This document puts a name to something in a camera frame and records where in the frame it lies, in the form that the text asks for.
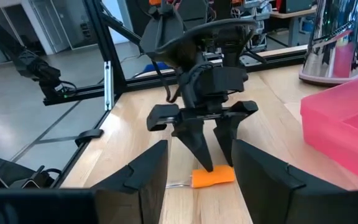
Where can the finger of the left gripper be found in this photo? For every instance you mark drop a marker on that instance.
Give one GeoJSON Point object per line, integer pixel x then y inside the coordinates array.
{"type": "Point", "coordinates": [227, 137]}
{"type": "Point", "coordinates": [194, 140]}

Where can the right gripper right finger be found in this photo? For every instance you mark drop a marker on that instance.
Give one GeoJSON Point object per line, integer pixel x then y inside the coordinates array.
{"type": "Point", "coordinates": [259, 186]}

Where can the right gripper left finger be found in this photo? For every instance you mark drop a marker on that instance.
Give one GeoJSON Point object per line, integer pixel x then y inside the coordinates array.
{"type": "Point", "coordinates": [141, 193]}

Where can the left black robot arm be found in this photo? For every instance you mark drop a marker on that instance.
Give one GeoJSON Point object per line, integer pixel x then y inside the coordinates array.
{"type": "Point", "coordinates": [166, 34]}

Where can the black table clamp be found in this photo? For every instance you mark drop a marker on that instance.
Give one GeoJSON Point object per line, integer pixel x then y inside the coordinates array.
{"type": "Point", "coordinates": [89, 134]}

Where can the pink plastic bin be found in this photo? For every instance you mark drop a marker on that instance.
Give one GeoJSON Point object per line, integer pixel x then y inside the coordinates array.
{"type": "Point", "coordinates": [337, 130]}

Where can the black floor object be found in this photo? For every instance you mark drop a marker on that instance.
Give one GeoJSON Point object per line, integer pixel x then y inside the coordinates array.
{"type": "Point", "coordinates": [11, 174]}

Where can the wooden background desk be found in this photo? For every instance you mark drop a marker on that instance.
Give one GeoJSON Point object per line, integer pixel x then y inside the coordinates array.
{"type": "Point", "coordinates": [291, 14]}

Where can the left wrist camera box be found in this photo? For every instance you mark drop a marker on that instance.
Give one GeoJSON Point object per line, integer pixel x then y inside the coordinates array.
{"type": "Point", "coordinates": [222, 81]}

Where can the black aluminium rig frame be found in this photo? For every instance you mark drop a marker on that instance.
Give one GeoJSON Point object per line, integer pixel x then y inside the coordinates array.
{"type": "Point", "coordinates": [103, 37]}

